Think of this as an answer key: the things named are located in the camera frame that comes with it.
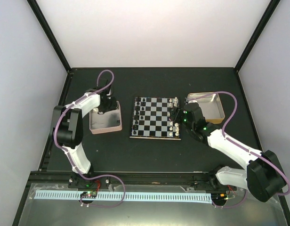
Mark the right circuit board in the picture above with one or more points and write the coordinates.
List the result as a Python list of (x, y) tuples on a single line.
[(222, 196)]

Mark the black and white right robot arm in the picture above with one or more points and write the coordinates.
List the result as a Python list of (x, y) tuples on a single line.
[(260, 173)]

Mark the black and white chessboard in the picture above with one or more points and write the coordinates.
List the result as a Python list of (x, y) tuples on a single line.
[(154, 123)]

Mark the left circuit board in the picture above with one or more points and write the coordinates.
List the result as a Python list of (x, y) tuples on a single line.
[(88, 195)]

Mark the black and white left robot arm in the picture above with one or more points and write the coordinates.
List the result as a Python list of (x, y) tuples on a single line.
[(66, 128)]

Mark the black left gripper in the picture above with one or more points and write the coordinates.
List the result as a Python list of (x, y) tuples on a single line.
[(113, 107)]

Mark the light blue slotted cable duct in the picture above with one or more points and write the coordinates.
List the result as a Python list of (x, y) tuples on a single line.
[(127, 196)]

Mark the gold metal tin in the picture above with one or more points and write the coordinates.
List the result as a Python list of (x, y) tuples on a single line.
[(210, 105)]

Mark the pink metal tin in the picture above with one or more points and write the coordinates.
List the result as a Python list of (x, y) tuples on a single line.
[(110, 121)]

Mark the circuit board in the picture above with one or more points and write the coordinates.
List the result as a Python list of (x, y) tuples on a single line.
[(88, 195), (222, 196)]

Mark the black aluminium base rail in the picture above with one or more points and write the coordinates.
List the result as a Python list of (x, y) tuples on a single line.
[(145, 180)]

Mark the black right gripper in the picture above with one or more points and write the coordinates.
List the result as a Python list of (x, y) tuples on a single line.
[(175, 116)]

